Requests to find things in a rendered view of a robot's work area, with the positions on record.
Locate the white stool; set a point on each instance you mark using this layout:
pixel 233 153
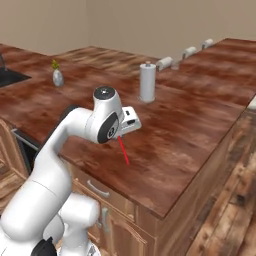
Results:
pixel 164 63
pixel 207 43
pixel 189 52

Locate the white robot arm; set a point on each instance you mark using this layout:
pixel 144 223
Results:
pixel 46 186

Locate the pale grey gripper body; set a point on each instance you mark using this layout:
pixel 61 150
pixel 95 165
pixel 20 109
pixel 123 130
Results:
pixel 130 127

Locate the grey vase with yellow plant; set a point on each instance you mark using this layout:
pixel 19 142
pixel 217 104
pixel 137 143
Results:
pixel 58 77

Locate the wooden drawer front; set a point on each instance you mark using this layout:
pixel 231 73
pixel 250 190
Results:
pixel 116 200

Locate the wooden cupboard door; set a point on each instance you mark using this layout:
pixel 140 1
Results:
pixel 123 236

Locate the red straw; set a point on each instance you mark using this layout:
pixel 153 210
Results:
pixel 123 151

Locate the black dishwasher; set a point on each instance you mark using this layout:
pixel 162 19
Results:
pixel 27 151

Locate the glass cup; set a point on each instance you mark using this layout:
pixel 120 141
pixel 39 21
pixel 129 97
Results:
pixel 175 65

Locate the wooden cupboard run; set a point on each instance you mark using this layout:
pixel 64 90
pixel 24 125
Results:
pixel 10 166

